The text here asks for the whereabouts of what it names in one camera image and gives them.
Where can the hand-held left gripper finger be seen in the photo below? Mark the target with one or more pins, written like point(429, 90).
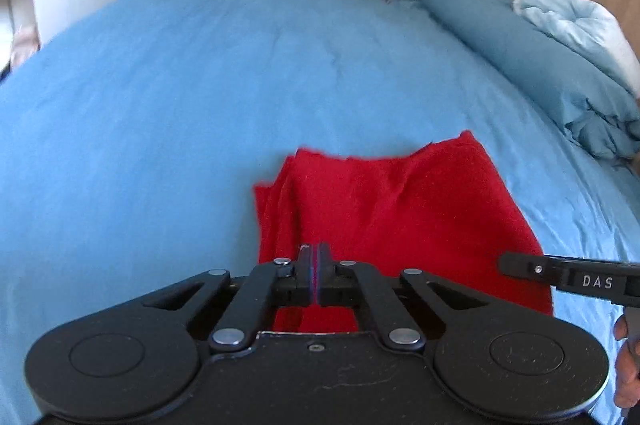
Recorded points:
point(321, 277)
point(311, 277)

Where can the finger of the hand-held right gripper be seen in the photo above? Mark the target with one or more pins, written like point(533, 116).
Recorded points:
point(525, 267)

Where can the red knit sweater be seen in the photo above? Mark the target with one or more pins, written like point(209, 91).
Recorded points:
point(410, 215)

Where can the person's right hand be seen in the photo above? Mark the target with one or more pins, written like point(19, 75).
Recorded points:
point(626, 380)

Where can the blue duvet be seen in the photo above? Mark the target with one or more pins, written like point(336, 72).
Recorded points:
point(525, 55)

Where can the bed with blue sheet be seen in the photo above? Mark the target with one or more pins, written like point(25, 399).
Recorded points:
point(150, 130)

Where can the light blue blanket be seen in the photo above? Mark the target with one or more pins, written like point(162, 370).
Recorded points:
point(585, 25)

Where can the white cloth bag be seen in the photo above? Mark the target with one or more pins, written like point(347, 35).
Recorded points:
point(24, 47)

